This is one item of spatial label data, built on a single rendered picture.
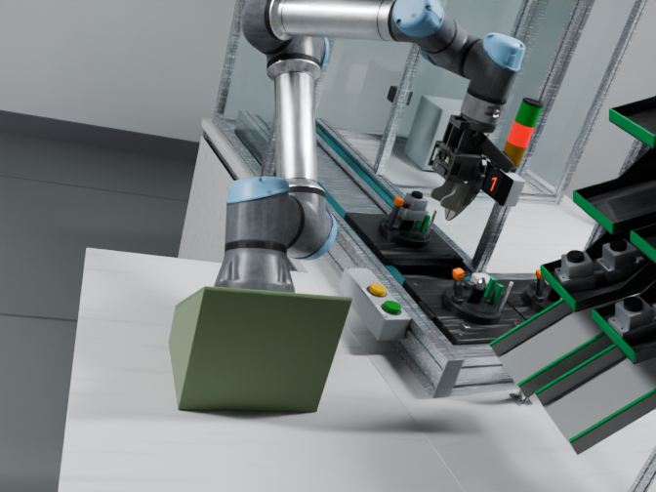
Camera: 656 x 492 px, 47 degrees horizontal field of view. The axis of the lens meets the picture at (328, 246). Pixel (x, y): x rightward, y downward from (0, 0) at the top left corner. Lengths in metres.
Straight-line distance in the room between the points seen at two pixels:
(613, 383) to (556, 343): 0.14
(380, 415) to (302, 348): 0.25
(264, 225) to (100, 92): 3.26
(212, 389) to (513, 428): 0.64
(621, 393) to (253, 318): 0.68
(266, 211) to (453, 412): 0.58
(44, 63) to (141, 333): 3.11
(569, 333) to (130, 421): 0.85
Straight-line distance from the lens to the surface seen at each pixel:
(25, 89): 4.60
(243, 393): 1.41
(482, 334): 1.70
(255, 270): 1.34
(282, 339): 1.35
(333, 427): 1.47
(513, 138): 1.85
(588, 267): 1.46
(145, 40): 4.47
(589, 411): 1.48
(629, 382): 1.50
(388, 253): 1.89
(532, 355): 1.57
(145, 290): 1.72
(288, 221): 1.41
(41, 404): 2.71
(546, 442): 1.67
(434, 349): 1.61
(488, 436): 1.60
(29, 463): 2.51
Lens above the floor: 1.78
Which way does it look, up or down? 26 degrees down
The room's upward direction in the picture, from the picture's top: 16 degrees clockwise
